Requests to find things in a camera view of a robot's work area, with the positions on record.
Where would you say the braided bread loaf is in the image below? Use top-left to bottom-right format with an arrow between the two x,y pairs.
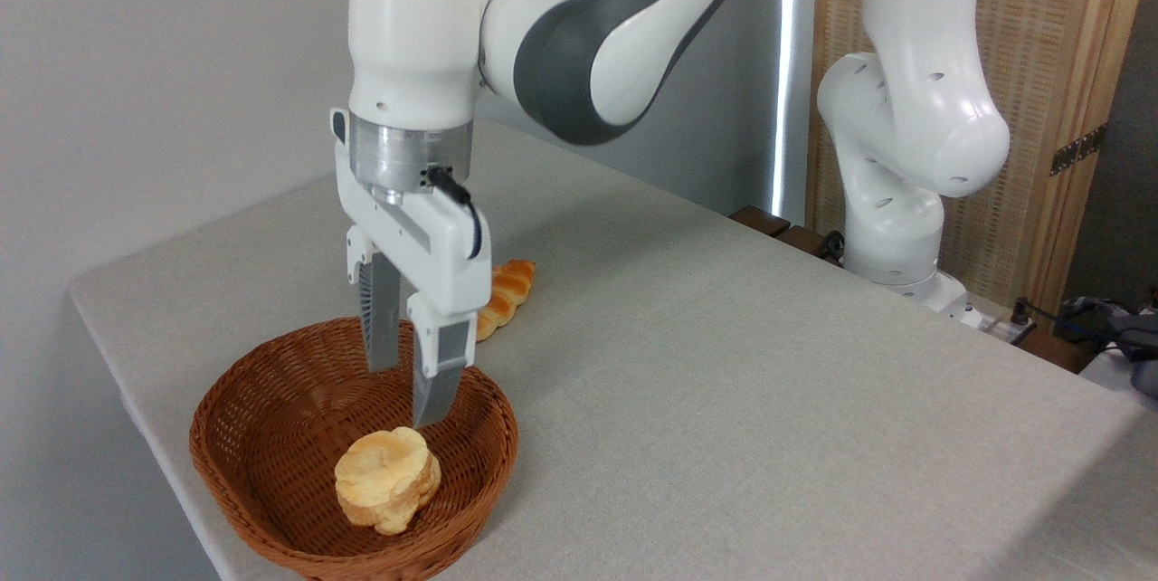
475,259 -> 536,344

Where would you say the round pale bread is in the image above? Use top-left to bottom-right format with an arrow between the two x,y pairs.
334,426 -> 442,536

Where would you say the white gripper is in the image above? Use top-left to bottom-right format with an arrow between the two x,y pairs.
330,108 -> 494,429

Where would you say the white vertical pole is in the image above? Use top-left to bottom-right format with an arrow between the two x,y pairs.
771,0 -> 820,224

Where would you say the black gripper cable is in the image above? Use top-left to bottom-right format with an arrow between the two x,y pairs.
425,165 -> 484,261

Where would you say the metal screen hinge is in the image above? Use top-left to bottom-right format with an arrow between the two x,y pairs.
1049,124 -> 1106,177

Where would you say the dark grey bag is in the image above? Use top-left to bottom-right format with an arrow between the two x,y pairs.
1054,296 -> 1158,396

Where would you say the white power strip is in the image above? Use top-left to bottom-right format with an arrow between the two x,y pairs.
973,314 -> 1037,347

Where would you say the wooden rattan folding screen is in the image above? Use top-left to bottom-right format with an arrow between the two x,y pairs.
805,0 -> 1157,315

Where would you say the grey tablecloth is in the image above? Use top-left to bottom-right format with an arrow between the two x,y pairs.
68,124 -> 1158,581

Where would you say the black power cable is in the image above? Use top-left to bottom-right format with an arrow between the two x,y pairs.
1009,296 -> 1158,356

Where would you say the dark wooden block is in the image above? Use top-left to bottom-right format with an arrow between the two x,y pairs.
729,205 -> 793,238

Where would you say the brown wicker basket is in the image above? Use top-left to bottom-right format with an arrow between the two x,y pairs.
188,316 -> 520,581

